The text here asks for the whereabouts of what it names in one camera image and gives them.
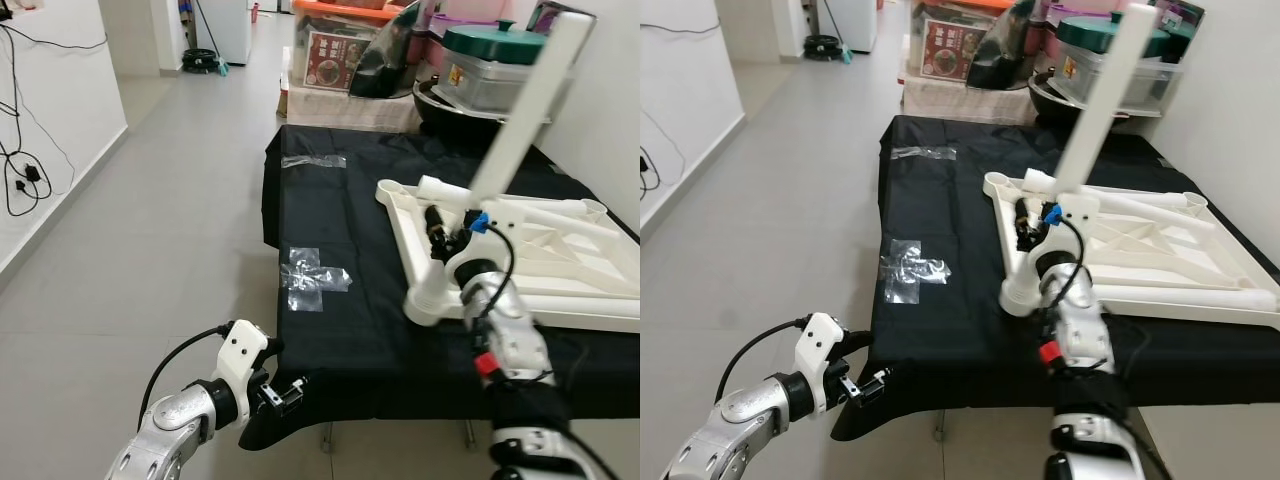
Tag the black table cloth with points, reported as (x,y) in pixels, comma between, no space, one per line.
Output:
(340,370)
(940,370)

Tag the crossed clear tape patch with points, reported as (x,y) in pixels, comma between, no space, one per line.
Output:
(908,270)
(310,280)

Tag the black wok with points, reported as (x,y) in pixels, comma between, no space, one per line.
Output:
(440,110)
(1050,100)

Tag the clear tape strip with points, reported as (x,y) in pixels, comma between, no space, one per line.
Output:
(922,152)
(315,160)

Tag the beige patterned cloth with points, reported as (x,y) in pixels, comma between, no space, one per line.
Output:
(345,112)
(965,105)

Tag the white plastic table top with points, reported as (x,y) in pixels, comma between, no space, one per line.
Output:
(580,265)
(1180,250)

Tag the clear plastic container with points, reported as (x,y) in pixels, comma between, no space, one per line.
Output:
(490,90)
(1095,85)

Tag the black plastic bag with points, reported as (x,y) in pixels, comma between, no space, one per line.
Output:
(390,65)
(1005,60)

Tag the red printed food box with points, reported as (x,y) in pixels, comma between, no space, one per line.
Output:
(952,52)
(335,62)

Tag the green pot with lid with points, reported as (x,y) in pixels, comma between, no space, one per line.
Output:
(490,42)
(1095,35)

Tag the clear storage box orange lid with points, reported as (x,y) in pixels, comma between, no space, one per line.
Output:
(330,8)
(914,50)

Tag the dark purple printed box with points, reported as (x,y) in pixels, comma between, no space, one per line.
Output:
(1185,20)
(545,12)

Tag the white appliance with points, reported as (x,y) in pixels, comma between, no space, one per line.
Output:
(225,30)
(850,22)

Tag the black power adapter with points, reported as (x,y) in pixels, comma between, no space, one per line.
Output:
(31,174)

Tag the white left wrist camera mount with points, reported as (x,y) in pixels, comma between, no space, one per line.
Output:
(242,350)
(822,340)

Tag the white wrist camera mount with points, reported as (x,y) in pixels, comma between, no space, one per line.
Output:
(822,340)
(242,350)
(495,215)
(1075,210)

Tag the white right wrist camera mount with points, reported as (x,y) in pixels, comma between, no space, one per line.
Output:
(1075,210)
(495,215)

